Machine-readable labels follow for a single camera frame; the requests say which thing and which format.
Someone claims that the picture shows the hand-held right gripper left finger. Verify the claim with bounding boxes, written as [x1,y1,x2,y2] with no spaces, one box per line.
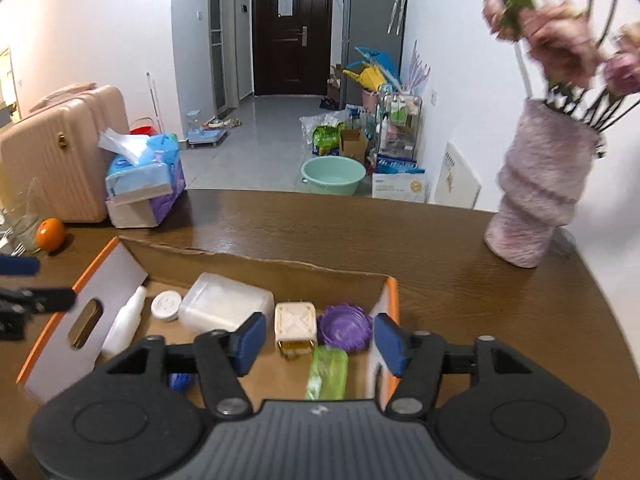
[102,311,268,420]

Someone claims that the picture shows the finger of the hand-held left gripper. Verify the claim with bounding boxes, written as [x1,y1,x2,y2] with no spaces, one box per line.
[0,255,41,276]
[0,287,77,314]

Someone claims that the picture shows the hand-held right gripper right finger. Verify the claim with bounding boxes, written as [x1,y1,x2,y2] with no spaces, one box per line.
[374,312,533,418]

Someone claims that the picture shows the purple ridged cap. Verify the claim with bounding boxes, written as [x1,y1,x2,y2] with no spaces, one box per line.
[317,302,373,353]

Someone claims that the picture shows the small cream square container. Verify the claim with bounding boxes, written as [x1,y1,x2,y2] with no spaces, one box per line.
[274,301,319,361]

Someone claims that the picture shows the translucent plastic container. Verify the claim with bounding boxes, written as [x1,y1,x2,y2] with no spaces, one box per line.
[177,272,276,333]

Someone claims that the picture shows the green spray bottle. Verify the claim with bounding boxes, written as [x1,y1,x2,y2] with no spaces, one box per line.
[305,346,349,401]

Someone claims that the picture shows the red printed cardboard box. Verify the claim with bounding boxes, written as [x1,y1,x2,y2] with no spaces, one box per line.
[16,236,401,408]

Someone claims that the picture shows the white spray bottle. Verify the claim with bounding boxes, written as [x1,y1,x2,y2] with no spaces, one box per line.
[101,285,148,356]

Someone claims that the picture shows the white round lid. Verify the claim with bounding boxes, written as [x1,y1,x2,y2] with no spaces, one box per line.
[151,291,183,322]

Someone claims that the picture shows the clear glass cup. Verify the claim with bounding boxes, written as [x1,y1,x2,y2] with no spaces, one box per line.
[0,180,43,256]

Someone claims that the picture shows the orange fruit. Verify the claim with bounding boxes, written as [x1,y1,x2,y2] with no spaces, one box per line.
[36,217,66,252]

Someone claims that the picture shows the pink ribbed suitcase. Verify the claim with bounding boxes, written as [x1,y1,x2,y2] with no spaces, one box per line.
[0,82,131,224]

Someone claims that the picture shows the blue tissue pack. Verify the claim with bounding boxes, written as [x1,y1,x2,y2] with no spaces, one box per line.
[97,128,186,206]

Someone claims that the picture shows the white and blue carton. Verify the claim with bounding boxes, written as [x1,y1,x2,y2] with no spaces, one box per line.
[371,157,428,203]

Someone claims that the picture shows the green plastic basin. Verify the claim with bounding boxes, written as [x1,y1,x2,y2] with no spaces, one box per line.
[301,156,367,196]

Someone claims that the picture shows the white leaning board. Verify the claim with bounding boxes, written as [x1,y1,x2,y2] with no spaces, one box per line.
[435,141,482,208]

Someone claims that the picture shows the small brown cardboard box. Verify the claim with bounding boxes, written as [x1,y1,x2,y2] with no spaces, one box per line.
[340,129,370,158]

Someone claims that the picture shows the green printed bag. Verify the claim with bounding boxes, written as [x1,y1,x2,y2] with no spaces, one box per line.
[312,124,346,157]

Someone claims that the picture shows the pet water dispenser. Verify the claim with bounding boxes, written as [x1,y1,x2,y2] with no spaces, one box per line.
[186,110,228,147]

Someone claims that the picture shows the pink ribbed vase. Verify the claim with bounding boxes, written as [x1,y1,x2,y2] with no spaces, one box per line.
[484,99,608,268]

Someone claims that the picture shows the yellow watering can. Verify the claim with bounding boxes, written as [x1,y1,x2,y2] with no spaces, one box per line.
[342,64,383,92]

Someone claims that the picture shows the blue folding rack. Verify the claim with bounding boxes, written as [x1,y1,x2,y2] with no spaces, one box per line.
[354,46,401,88]

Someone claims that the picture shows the dark brown entrance door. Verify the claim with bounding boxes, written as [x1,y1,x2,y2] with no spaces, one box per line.
[251,0,334,97]

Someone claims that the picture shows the grey side door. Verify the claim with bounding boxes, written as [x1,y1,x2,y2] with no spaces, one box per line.
[210,0,240,111]

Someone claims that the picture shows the grey refrigerator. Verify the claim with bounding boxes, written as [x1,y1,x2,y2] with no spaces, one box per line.
[341,0,408,111]

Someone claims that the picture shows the hanging folded umbrellas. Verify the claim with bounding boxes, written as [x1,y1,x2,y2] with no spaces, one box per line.
[387,0,411,36]

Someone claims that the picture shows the dried pink roses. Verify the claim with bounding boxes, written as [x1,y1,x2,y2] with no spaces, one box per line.
[482,0,640,126]

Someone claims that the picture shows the wire shelf with bottles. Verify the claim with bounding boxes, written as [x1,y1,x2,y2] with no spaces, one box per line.
[375,87,423,161]

